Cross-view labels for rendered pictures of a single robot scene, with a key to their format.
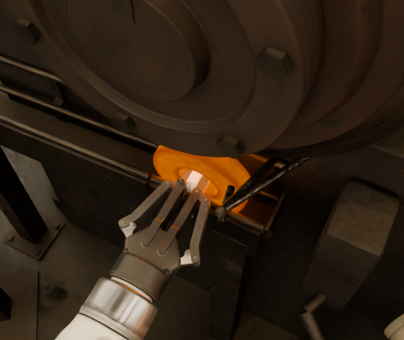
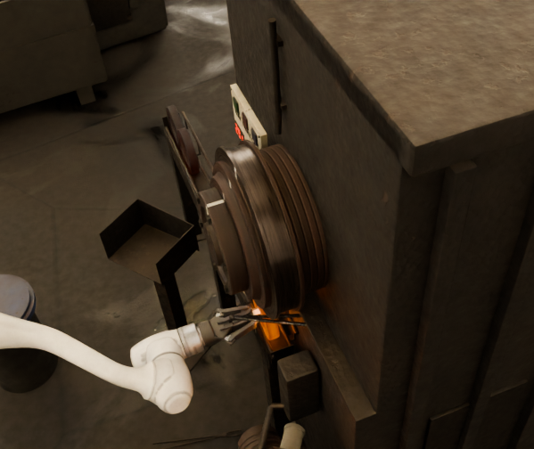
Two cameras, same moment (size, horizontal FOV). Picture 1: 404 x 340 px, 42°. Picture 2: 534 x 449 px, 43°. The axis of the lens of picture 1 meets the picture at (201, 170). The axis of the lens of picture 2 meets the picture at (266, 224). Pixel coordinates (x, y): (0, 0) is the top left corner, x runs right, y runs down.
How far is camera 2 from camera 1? 1.42 m
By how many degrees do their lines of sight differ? 30
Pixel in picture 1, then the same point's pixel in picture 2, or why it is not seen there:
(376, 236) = (292, 374)
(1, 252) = (207, 316)
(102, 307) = (183, 330)
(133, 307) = (193, 338)
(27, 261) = not seen: hidden behind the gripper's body
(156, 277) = (209, 335)
